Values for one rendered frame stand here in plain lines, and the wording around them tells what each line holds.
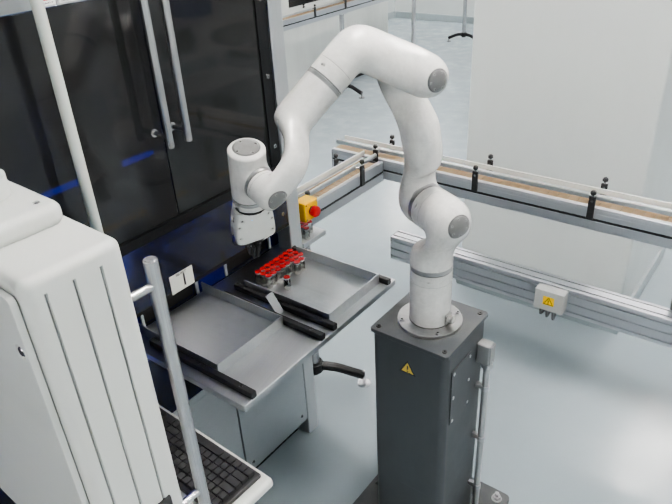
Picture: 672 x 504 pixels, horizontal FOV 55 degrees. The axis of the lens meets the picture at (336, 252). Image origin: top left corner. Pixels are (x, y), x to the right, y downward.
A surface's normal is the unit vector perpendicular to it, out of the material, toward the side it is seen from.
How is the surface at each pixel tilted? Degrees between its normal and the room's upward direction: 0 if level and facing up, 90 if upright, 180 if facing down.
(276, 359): 0
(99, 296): 90
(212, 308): 0
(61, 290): 90
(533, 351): 0
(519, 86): 90
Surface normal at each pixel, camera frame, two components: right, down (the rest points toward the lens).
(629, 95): -0.60, 0.43
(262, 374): -0.05, -0.87
